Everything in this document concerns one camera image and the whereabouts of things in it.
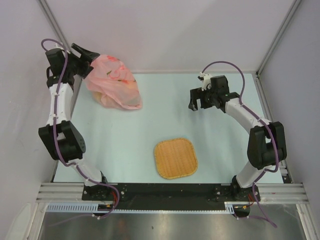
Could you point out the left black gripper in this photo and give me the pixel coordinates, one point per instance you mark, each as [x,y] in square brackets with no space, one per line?
[85,62]

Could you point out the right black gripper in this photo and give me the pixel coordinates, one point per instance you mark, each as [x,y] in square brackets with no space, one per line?
[195,94]

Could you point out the pink plastic bag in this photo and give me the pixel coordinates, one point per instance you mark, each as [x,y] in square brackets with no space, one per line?
[113,85]

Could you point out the woven bamboo tray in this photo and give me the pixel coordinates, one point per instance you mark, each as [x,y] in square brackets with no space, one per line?
[175,158]

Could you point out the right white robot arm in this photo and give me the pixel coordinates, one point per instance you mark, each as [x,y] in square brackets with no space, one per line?
[266,143]

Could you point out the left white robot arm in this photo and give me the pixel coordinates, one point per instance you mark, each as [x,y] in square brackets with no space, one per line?
[60,137]

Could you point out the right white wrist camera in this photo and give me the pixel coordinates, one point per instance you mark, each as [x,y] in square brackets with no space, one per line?
[205,78]

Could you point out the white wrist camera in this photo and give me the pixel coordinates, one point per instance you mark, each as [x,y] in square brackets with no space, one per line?
[57,46]
[205,78]

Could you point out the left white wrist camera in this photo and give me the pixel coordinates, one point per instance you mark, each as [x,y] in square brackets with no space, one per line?
[57,46]

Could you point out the blue-white cable duct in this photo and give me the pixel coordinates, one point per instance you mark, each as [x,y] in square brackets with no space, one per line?
[93,208]

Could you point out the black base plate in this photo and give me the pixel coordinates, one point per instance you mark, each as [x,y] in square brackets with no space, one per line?
[171,196]

